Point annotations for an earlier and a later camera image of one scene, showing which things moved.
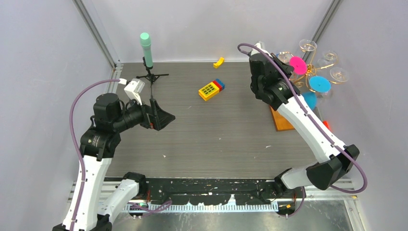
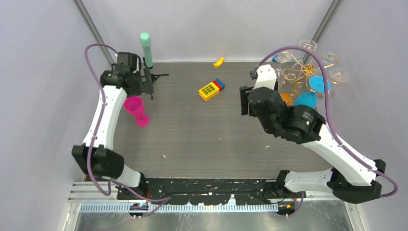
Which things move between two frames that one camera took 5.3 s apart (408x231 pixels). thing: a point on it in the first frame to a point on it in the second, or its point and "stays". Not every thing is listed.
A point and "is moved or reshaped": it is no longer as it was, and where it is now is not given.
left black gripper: [158, 119] to [147, 88]
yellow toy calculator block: [208, 91] stays
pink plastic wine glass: [300, 66] is moved or reshaped
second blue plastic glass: [311, 98] stays
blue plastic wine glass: [320, 84] stays
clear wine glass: [284, 57] stays
